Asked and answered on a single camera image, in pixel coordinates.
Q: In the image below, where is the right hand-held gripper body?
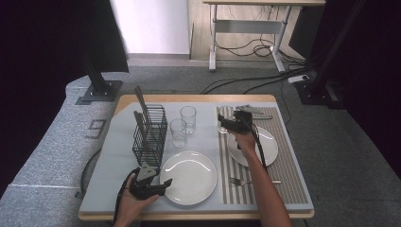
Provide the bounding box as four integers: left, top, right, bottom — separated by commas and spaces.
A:
231, 104, 265, 134

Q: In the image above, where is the striped placemat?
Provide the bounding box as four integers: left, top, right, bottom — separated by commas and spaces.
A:
216, 106, 310, 205

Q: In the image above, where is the dark curtain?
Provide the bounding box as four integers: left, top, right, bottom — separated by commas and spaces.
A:
288, 0, 401, 183
0, 0, 131, 198

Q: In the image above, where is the desk with white metal legs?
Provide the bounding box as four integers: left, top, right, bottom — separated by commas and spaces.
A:
202, 0, 326, 74

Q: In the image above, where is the left hand-held gripper cable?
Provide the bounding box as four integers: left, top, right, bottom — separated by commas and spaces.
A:
113, 167, 140, 226

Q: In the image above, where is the steel cutlery piece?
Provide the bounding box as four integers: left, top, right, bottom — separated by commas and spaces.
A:
133, 85, 152, 127
132, 110, 149, 143

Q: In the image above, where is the person's left hand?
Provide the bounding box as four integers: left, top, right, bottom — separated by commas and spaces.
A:
115, 176, 160, 226

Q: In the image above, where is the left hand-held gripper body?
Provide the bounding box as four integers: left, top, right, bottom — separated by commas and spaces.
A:
128, 163, 163, 201

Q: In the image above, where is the steel fork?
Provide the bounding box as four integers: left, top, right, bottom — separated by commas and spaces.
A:
229, 177, 282, 187

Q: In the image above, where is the white power strip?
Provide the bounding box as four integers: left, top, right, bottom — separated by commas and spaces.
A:
288, 74, 310, 84

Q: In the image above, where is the black wire cutlery basket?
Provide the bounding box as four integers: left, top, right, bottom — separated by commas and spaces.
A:
131, 103, 169, 169

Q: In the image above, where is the light grey table cover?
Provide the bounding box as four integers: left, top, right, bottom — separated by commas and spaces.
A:
78, 101, 315, 213

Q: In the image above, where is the hand-held gripper cable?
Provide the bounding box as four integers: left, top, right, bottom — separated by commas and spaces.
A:
250, 123, 270, 174
113, 167, 140, 226

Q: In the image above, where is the person's right hand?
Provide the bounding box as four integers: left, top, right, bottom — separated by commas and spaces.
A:
231, 131, 258, 158

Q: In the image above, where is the white plate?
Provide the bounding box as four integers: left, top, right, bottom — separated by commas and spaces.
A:
226, 126, 280, 168
160, 150, 218, 207

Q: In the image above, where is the long black floor cable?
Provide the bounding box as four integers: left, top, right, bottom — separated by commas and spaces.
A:
200, 67, 316, 96

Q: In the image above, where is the black coiled floor cable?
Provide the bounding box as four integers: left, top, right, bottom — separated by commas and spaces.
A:
214, 6, 308, 64

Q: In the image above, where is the right hand-held gripper cable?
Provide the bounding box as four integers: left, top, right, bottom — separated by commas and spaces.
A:
250, 123, 270, 174

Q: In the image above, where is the thin black floor cable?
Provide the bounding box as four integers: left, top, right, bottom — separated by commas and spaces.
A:
279, 82, 292, 126

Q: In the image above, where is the black metal stand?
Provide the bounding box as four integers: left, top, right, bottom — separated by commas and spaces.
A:
296, 0, 368, 110
75, 46, 124, 106

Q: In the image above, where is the white partition panel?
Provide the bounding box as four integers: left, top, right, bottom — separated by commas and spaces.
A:
110, 0, 191, 55

